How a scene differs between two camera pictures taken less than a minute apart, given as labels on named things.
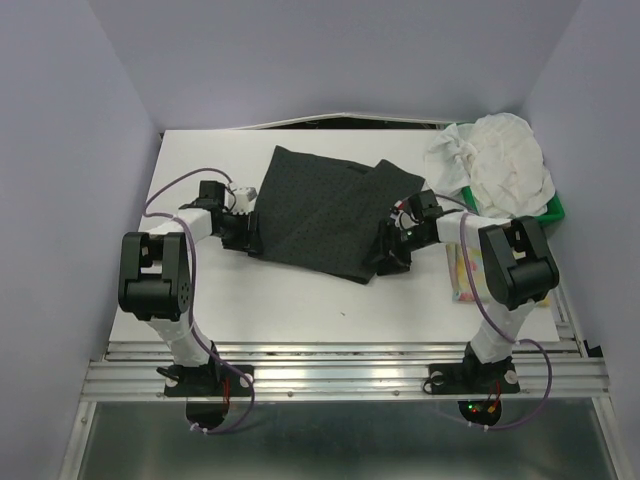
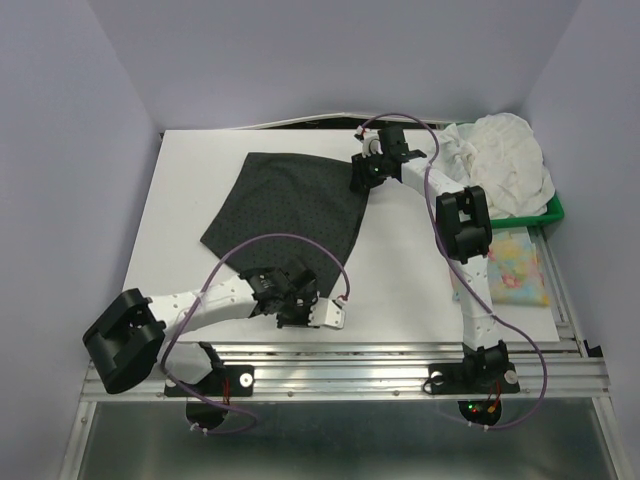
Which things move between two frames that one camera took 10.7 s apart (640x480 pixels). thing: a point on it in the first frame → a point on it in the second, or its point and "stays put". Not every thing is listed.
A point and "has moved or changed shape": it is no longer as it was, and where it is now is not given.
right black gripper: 397,260 → 361,179
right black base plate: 473,378 stays put
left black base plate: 210,381 stays put
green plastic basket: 555,209 stays put
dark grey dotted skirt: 327,215 has moved or changed shape
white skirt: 499,159 stays put
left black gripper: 249,238 → 302,322
